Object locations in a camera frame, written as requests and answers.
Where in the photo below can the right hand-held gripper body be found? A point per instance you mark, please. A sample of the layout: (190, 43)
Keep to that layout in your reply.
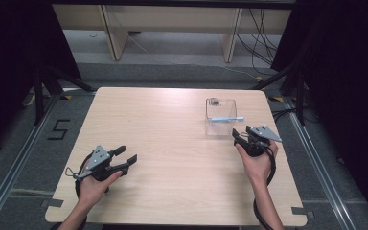
(257, 145)

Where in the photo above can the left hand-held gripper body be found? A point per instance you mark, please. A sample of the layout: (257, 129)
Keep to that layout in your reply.
(98, 159)

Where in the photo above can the clear plastic container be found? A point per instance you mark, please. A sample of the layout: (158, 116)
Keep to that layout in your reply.
(218, 131)

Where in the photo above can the light blue toothbrush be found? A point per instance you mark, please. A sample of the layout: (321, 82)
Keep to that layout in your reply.
(226, 119)

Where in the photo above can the person's right hand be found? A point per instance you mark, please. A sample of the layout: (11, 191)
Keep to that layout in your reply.
(258, 169)

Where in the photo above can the person's left hand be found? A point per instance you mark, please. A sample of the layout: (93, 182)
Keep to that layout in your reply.
(91, 190)

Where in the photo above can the yellow black hazard tape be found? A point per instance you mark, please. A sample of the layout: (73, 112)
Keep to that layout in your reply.
(276, 99)
(259, 78)

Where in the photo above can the black metal stand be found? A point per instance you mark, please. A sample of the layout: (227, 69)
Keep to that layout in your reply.
(39, 102)
(300, 102)

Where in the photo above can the dark grey tape piece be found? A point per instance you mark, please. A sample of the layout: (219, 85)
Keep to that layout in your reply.
(302, 211)
(52, 202)

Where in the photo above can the black curtain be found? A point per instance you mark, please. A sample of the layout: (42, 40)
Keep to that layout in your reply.
(6, 64)
(348, 80)

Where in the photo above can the beige wooden desk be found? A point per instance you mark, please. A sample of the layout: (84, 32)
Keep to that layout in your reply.
(115, 38)

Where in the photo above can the black crossbar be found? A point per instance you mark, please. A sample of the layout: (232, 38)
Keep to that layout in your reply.
(172, 3)

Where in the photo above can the metal floor rail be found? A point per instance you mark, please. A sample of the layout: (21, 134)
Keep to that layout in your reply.
(17, 166)
(317, 166)

